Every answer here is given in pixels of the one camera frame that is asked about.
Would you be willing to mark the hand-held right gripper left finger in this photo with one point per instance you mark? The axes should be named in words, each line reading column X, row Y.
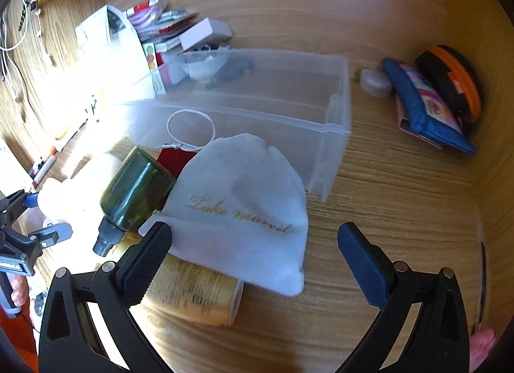
column 144, row 266

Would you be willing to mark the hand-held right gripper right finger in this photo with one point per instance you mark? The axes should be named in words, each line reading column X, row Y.
column 361, row 266

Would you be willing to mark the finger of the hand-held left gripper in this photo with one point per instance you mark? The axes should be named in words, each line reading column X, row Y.
column 52, row 233
column 28, row 199

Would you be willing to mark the cream yellow lotion bottle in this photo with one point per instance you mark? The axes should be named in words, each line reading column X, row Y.
column 200, row 292

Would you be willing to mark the dark green bottle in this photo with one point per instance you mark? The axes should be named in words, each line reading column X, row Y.
column 132, row 188

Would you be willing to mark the red card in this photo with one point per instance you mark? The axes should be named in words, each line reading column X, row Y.
column 172, row 160

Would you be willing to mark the clear plastic storage box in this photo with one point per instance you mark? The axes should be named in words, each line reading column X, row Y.
column 337, row 116

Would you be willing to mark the person's left hand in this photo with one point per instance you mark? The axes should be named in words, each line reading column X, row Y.
column 19, row 290

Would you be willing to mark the white printed label paper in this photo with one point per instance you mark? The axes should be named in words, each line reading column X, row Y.
column 6, row 164

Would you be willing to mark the wooden desk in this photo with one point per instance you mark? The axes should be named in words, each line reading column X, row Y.
column 381, row 196

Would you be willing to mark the orange red cloth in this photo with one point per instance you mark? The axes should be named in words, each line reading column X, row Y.
column 14, row 337

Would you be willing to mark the blue zip pouch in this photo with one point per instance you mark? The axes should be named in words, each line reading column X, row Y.
column 433, row 116

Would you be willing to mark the white paper sheets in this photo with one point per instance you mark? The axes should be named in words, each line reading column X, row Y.
column 120, row 60

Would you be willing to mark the small white round case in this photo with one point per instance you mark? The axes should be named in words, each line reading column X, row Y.
column 375, row 83

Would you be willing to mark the fruit sticker sheet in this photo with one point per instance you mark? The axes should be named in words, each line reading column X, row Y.
column 150, row 58

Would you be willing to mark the black orange round case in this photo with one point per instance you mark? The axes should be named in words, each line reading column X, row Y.
column 453, row 72

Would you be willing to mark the pile of colourful packets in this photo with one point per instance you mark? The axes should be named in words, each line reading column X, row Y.
column 160, row 20

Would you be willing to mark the small white box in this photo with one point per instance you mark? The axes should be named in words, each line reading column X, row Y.
column 204, row 32

